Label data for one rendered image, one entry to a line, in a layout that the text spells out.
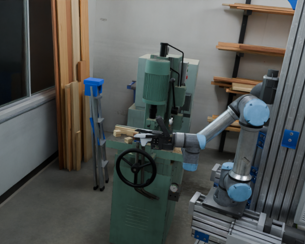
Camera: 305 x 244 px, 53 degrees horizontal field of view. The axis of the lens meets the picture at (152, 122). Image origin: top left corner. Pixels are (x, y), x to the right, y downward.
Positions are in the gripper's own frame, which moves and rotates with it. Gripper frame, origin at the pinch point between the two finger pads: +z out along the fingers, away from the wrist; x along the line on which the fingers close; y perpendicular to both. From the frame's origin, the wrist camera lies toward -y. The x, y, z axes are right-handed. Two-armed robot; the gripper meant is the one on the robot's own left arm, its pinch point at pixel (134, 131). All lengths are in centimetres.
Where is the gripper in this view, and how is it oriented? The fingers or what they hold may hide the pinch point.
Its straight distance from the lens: 152.8
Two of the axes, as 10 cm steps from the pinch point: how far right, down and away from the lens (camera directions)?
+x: -0.1, -1.8, 9.8
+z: -10.0, -0.9, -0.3
